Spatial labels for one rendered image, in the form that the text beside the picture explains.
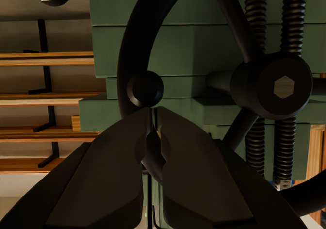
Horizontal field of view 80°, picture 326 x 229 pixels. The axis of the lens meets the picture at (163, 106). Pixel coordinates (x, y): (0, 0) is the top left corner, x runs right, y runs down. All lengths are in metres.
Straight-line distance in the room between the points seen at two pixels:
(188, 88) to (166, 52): 0.08
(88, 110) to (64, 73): 2.87
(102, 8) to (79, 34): 2.80
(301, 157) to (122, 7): 0.37
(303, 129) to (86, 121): 0.36
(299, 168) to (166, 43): 0.29
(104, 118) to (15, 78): 3.29
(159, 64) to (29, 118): 3.33
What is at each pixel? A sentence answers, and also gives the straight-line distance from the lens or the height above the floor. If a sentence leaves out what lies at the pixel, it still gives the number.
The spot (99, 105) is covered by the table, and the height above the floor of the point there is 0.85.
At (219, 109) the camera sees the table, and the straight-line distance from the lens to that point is 0.29.
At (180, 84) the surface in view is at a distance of 0.37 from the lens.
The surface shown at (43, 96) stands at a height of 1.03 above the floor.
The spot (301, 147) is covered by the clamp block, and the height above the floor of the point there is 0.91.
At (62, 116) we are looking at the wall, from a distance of 3.34.
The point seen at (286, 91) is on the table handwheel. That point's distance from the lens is 0.20.
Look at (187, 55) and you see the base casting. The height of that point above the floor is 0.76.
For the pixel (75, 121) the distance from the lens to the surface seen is 0.57.
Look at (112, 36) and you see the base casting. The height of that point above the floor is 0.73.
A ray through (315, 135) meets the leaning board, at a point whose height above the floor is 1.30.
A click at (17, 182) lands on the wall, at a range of 4.11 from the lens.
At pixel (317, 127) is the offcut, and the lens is 0.62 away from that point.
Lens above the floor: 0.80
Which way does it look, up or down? 9 degrees up
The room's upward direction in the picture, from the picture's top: 179 degrees clockwise
